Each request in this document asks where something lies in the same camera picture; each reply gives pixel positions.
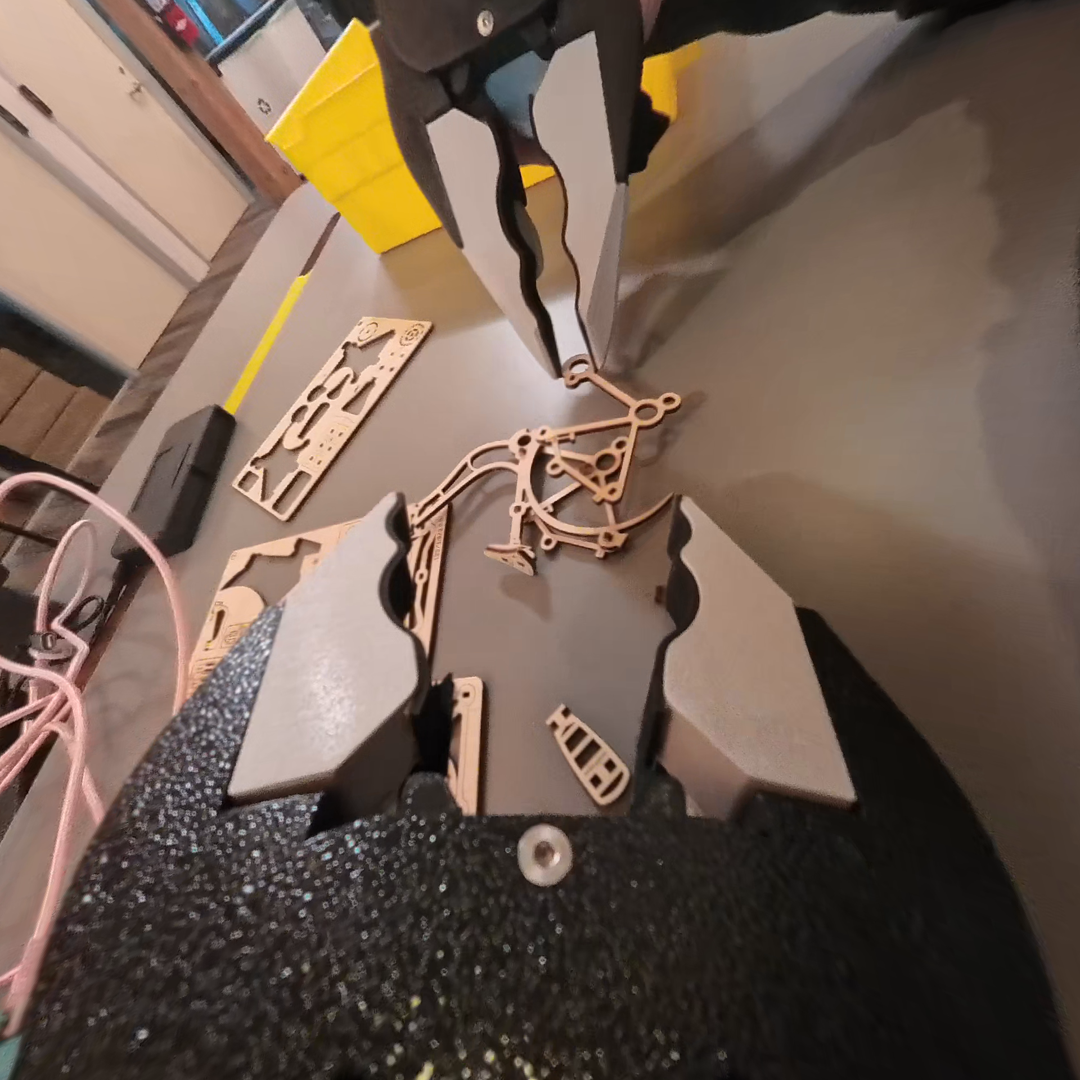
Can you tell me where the wooden part sheet with slots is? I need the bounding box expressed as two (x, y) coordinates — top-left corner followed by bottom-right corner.
(445, 673), (488, 817)

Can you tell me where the wooden bicycle frame with saddle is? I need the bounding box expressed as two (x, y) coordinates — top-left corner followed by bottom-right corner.
(412, 426), (642, 577)

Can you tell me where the wooden part sheet with gears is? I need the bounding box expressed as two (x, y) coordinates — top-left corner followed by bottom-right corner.
(179, 498), (452, 705)

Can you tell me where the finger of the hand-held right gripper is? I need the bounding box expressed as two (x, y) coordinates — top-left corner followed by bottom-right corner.
(530, 0), (644, 374)
(424, 108), (564, 378)

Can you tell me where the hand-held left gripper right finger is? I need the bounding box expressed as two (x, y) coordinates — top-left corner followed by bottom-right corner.
(645, 494), (858, 821)

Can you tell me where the pink cable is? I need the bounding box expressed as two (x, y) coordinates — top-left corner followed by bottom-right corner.
(0, 471), (197, 1043)

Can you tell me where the black case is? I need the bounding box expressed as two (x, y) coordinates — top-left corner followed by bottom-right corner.
(110, 403), (237, 560)

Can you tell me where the yellow plastic bin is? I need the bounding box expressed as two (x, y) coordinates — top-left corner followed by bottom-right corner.
(265, 17), (703, 254)

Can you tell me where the small oblong wooden part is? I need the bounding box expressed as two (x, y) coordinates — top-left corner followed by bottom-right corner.
(546, 703), (634, 808)

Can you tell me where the narrow wooden part sheet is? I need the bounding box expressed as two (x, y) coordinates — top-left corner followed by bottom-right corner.
(232, 316), (433, 520)

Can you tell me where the yellow tape strip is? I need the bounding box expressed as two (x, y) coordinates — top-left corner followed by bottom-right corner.
(223, 272), (315, 415)

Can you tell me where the triangular wooden bicycle frame part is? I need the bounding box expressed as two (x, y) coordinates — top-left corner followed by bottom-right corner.
(540, 356), (683, 560)

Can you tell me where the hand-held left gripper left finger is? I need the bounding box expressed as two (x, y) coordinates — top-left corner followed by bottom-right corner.
(226, 492), (433, 824)

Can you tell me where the black cable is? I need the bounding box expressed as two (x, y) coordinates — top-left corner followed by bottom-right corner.
(25, 591), (115, 663)

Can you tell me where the cream cabinet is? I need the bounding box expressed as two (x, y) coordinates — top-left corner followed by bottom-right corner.
(0, 0), (254, 372)

